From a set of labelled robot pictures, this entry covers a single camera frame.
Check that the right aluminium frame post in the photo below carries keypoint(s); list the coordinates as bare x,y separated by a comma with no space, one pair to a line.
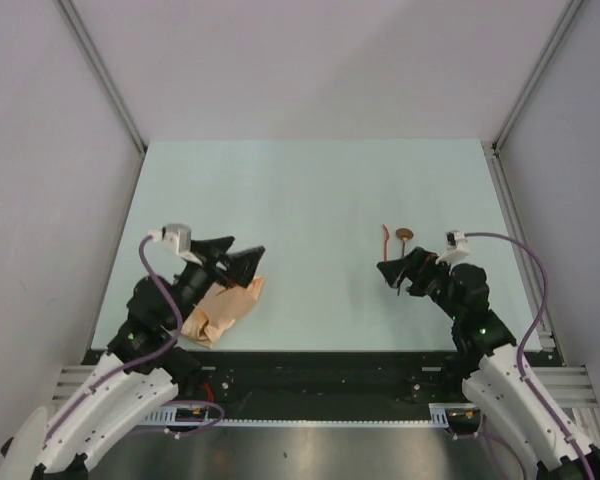
556,39

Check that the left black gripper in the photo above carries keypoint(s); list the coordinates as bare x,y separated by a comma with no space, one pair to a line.
241,265

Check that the orange fork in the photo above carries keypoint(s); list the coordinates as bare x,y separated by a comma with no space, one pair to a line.
386,240

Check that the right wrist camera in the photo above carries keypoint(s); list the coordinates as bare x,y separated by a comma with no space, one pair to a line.
457,248

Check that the aluminium frame post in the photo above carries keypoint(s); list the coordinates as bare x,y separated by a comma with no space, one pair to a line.
556,39
86,45

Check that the slotted cable duct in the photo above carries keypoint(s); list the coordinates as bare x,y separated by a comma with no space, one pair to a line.
189,418

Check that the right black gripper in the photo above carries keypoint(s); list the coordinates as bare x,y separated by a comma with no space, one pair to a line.
418,264

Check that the aluminium front rail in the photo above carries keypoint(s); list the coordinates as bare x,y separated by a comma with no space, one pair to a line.
569,386

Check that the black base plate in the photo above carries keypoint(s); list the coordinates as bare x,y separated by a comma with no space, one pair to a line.
320,385

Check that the peach cloth napkin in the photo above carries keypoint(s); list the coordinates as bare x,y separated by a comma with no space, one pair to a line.
219,310

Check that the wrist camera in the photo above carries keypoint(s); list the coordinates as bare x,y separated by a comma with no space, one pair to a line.
457,248
176,239

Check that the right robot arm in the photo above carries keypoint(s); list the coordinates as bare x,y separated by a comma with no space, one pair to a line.
493,373

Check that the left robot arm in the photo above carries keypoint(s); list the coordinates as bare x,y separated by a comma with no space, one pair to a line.
142,369

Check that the left aluminium frame post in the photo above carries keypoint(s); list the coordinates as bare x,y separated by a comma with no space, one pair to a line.
86,45

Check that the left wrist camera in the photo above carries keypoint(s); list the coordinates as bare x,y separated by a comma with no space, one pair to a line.
176,239

